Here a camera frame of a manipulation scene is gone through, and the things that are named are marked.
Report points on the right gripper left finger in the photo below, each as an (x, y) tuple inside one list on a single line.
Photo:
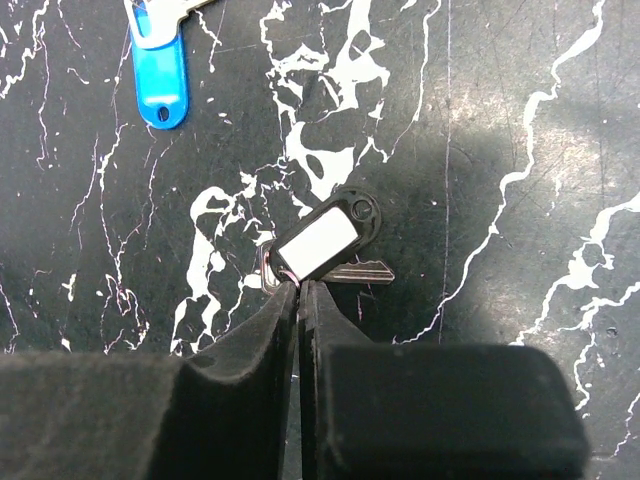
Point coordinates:
[(220, 414)]

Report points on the key with black tag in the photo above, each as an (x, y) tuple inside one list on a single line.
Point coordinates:
[(323, 245)]

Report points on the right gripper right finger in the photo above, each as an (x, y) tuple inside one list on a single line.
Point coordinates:
[(420, 411)]

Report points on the key with blue tag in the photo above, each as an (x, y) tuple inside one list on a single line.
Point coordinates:
[(159, 59)]

